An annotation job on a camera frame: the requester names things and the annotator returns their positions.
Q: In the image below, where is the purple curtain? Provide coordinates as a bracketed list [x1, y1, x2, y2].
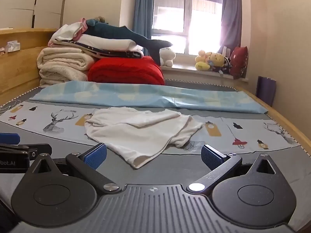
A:
[217, 0, 243, 54]

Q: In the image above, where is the yellow duck plush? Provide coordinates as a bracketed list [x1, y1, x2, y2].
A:
[195, 50, 212, 71]

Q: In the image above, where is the cream folded blanket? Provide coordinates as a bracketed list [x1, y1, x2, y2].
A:
[37, 47, 96, 89]

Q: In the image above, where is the window sill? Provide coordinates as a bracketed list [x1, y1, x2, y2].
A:
[160, 63, 250, 82]

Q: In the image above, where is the red folded quilt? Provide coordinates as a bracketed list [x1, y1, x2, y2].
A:
[87, 56, 166, 86]

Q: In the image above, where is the dark blue shark plush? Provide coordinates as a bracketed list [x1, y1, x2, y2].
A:
[85, 19, 173, 66]

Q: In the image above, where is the tissue box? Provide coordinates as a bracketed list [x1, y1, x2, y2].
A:
[4, 40, 21, 53]

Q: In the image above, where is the pink cloth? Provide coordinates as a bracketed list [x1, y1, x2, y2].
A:
[48, 18, 89, 46]

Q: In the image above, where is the red container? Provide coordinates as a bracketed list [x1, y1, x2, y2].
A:
[229, 46, 249, 79]

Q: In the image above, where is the white t-shirt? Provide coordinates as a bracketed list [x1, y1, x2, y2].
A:
[84, 107, 206, 170]

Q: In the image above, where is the wooden bed frame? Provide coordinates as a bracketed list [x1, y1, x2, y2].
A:
[233, 85, 311, 156]

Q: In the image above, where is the purple box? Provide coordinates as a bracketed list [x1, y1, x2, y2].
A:
[256, 76, 277, 107]

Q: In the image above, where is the yellow-headed plush doll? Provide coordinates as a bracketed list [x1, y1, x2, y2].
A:
[209, 52, 232, 75]

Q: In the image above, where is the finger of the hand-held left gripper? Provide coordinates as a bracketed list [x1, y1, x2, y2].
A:
[0, 133, 20, 146]
[0, 144, 53, 161]

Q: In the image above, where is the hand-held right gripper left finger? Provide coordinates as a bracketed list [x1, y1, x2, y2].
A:
[27, 143, 122, 194]

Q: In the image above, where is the wooden headboard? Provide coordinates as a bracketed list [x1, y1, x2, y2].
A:
[0, 28, 60, 105]

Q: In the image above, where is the white wardrobe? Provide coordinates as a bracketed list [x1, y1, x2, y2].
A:
[0, 0, 70, 30]

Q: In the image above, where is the grey printed bed sheet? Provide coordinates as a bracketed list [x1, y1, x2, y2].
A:
[0, 79, 304, 204]

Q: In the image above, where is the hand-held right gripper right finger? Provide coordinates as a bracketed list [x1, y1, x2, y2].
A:
[187, 145, 283, 196]

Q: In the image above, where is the white folded cloth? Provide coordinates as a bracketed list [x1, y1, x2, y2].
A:
[50, 22, 84, 44]

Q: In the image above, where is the white folded quilt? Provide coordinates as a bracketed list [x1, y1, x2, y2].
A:
[79, 34, 144, 52]

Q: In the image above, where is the light blue blanket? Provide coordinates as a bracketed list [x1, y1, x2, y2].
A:
[29, 81, 268, 115]

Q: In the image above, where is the white plush toy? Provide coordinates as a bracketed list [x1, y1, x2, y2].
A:
[159, 47, 176, 67]

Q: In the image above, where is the blue curtain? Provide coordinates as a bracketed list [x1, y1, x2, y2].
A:
[133, 0, 156, 57]

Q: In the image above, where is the window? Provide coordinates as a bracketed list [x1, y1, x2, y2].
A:
[151, 0, 225, 55]

